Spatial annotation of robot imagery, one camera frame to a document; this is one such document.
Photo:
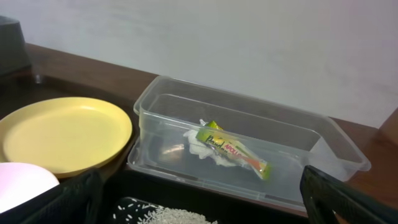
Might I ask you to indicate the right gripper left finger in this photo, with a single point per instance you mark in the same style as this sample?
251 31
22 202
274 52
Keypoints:
76 200

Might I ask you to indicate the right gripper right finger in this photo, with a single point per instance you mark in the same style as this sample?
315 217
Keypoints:
326 197

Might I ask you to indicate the pink white bowl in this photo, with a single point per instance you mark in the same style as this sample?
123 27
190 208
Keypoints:
21 182

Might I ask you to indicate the yellow round plate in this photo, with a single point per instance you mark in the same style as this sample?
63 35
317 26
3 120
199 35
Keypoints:
65 135

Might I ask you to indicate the white tissue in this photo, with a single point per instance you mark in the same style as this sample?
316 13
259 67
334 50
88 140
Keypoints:
202 151

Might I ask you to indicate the green snack wrapper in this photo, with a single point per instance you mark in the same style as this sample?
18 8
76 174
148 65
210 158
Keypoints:
232 150

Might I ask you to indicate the black rectangular tray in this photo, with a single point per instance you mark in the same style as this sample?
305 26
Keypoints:
130 196

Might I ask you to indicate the pile of rice grains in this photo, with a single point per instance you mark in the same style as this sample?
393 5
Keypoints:
168 214

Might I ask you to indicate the dark brown serving tray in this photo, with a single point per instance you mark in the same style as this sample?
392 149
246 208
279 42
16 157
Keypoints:
19 90

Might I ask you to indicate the clear plastic container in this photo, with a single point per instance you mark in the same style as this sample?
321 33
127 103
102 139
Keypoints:
287 138

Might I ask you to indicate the grey plastic dish rack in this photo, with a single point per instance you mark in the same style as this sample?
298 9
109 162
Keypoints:
13 48

